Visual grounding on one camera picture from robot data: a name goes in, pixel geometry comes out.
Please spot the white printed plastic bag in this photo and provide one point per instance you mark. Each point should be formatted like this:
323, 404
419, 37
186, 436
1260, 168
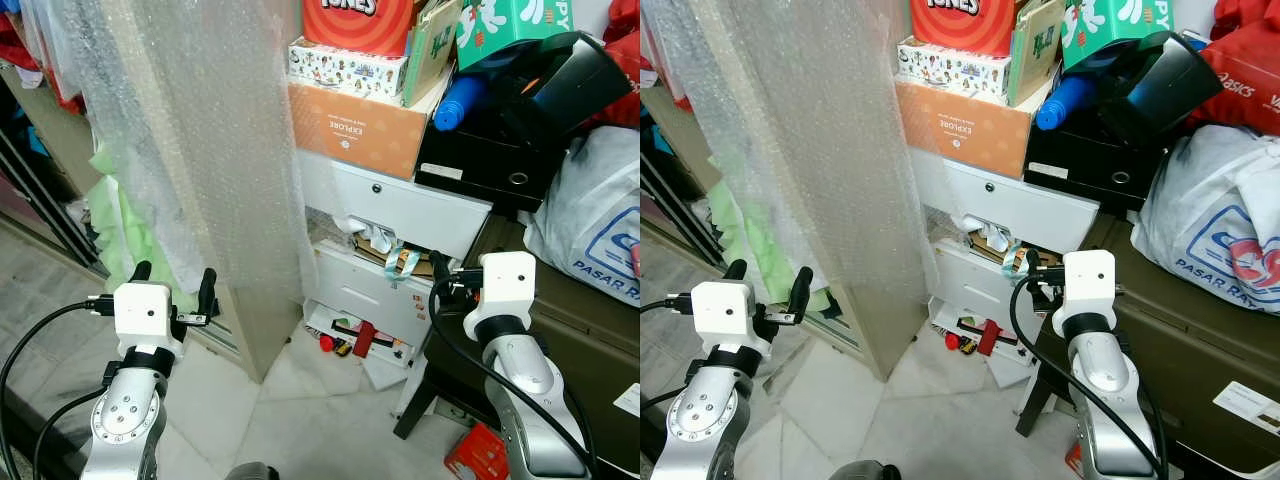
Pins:
1200, 200
590, 210

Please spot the red toy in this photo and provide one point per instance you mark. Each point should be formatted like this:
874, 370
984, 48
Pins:
362, 340
988, 338

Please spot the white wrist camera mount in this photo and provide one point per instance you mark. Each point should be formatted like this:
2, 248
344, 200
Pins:
725, 312
145, 312
1088, 285
505, 285

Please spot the green illustrated book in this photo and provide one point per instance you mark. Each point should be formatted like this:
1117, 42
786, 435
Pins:
432, 50
1035, 50

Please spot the white paper label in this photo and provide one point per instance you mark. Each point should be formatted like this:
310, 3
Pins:
628, 400
1248, 408

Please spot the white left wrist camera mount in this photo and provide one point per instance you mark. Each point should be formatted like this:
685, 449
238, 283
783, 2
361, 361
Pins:
145, 312
725, 312

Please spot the black plastic bin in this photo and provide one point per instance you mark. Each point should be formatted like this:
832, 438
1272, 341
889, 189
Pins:
580, 85
1165, 90

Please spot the light green foam sheet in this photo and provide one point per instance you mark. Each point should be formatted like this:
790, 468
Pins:
130, 230
750, 240

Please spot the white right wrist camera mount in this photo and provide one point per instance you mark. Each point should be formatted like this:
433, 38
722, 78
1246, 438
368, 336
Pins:
1088, 285
505, 285

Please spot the green white printed box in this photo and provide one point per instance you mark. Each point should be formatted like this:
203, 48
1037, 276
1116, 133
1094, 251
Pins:
515, 25
1110, 25

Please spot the orange cardboard box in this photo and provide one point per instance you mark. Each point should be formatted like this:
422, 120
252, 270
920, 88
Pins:
960, 128
350, 130

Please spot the red cardboard game box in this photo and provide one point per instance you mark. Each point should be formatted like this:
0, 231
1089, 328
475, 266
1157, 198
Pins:
360, 30
970, 30

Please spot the teal ribbon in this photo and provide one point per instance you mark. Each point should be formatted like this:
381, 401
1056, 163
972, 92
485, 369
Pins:
1015, 262
403, 268

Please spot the white drawer cabinet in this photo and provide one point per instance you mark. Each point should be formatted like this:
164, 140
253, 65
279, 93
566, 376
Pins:
1010, 195
400, 200

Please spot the clear bubble wrap sheet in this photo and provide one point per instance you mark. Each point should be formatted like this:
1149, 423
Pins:
200, 120
820, 120

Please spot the white patterned box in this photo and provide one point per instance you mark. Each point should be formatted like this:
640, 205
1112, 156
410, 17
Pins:
950, 70
345, 72

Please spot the blue plastic bottle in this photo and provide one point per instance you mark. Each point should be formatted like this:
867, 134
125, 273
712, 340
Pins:
460, 102
1063, 102

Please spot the white paper sheet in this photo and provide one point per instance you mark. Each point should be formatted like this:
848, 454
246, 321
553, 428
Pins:
385, 372
1008, 370

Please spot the red fabric bag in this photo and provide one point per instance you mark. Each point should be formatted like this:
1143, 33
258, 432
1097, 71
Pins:
1245, 80
625, 60

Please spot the red packet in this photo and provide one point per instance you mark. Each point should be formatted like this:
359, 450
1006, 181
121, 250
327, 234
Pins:
1075, 460
478, 455

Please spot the dark brown table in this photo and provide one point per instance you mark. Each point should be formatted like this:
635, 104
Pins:
1200, 340
570, 340

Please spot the white tray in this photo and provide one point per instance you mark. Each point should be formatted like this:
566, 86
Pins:
945, 318
385, 335

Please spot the black flat box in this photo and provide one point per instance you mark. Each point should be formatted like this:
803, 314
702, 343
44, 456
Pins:
1080, 160
480, 160

